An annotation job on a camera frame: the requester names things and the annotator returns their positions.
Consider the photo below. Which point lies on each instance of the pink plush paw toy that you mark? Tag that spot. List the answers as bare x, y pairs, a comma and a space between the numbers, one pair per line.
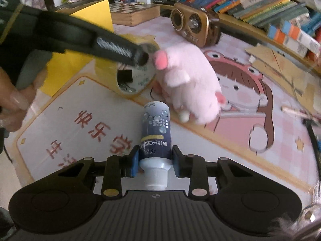
187, 81

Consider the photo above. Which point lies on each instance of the yellow cardboard box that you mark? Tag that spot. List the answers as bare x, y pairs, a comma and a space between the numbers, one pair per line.
77, 45

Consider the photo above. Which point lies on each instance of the brown retro radio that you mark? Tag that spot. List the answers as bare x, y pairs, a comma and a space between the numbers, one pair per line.
199, 26

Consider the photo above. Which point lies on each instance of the person left hand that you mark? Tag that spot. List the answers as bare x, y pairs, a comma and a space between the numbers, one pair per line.
15, 103

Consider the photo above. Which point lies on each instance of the lens care solution bottle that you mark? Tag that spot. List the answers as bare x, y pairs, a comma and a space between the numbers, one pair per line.
155, 148

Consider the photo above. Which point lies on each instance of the brown envelopes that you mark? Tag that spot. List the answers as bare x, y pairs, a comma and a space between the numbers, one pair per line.
300, 84

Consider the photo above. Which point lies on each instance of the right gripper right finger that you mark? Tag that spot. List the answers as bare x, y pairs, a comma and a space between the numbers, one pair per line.
194, 168

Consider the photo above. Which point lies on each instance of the pink printed table mat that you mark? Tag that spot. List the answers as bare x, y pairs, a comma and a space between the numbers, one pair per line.
81, 112

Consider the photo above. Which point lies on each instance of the wooden chessboard box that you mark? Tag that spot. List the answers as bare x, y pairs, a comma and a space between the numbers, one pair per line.
132, 14

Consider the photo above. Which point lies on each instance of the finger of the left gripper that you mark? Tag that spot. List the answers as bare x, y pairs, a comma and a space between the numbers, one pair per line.
124, 76
120, 50

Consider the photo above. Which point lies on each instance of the yellow tape roll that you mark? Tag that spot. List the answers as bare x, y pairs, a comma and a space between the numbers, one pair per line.
106, 70

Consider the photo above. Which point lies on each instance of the orange white box lower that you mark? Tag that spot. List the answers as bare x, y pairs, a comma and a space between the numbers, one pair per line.
293, 45

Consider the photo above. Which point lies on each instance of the orange white box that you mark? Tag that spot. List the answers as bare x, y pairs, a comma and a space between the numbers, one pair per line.
300, 36
293, 45

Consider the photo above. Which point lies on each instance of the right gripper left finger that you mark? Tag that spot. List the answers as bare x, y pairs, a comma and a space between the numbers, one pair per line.
116, 168

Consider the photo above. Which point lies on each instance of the orange white box upper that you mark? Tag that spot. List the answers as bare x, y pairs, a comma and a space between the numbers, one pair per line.
300, 36

